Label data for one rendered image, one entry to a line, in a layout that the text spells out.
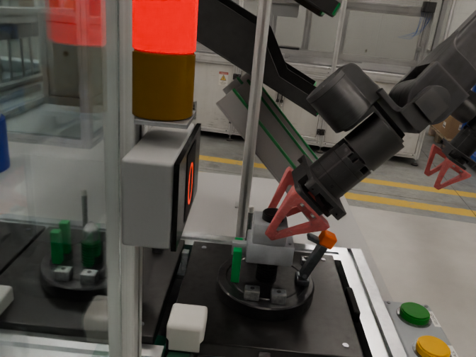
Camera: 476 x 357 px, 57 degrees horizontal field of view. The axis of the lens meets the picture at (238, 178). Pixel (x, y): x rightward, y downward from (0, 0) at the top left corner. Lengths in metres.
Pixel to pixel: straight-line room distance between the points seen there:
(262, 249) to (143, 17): 0.36
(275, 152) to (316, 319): 0.31
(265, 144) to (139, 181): 0.49
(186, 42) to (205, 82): 4.42
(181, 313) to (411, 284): 0.55
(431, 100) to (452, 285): 0.55
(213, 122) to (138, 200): 4.50
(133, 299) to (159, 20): 0.25
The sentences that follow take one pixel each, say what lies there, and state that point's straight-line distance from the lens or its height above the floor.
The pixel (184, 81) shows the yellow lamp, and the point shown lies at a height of 1.29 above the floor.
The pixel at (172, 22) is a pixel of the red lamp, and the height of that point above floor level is 1.33.
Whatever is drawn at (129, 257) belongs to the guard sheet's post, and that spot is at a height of 1.13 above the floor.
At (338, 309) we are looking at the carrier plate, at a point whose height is 0.97.
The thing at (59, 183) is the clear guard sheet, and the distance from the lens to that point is 0.26.
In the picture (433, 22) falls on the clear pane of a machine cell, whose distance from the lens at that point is 4.71.
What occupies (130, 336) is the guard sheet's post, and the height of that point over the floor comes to 1.05.
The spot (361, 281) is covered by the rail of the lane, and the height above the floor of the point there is 0.95.
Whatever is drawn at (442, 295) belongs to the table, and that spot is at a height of 0.86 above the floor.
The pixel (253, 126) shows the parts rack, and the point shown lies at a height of 1.16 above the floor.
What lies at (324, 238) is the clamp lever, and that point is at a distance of 0.60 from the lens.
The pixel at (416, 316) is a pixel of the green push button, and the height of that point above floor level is 0.97.
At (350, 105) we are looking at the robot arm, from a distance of 0.54.
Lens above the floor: 1.34
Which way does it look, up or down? 21 degrees down
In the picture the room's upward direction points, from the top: 6 degrees clockwise
